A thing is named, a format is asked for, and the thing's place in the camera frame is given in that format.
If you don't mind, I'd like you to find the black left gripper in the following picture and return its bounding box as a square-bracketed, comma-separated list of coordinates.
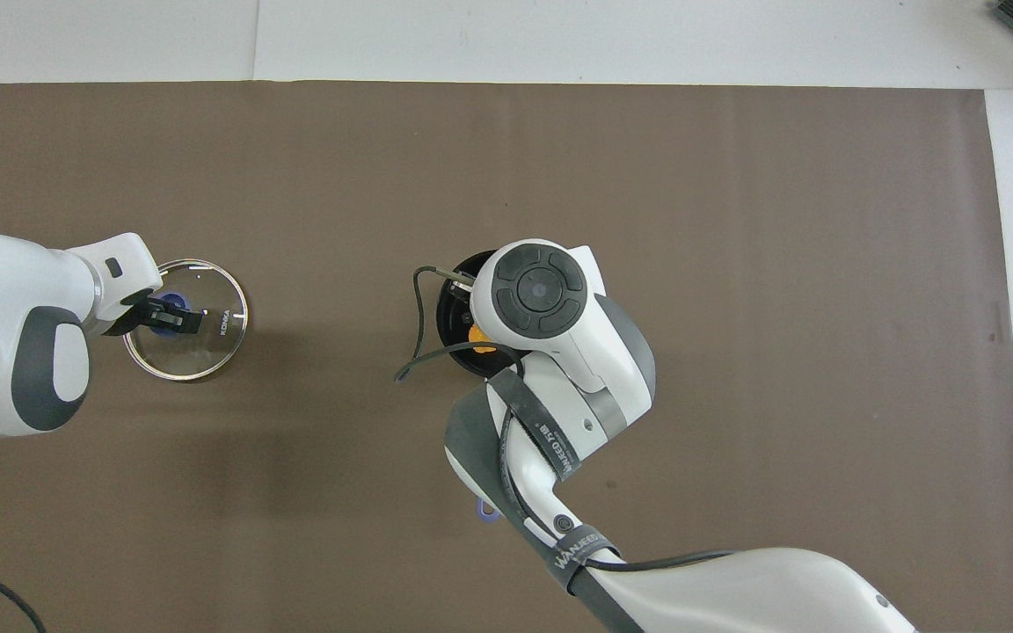
[105, 288, 207, 339]

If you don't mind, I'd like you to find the brown table mat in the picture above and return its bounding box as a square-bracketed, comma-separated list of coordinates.
[0, 82, 1013, 633]

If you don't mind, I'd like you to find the dark blue pot, purple handle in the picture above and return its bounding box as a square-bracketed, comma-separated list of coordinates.
[434, 250, 527, 526]

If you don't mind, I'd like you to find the glass lid with blue knob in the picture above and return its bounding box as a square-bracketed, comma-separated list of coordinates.
[122, 258, 251, 382]

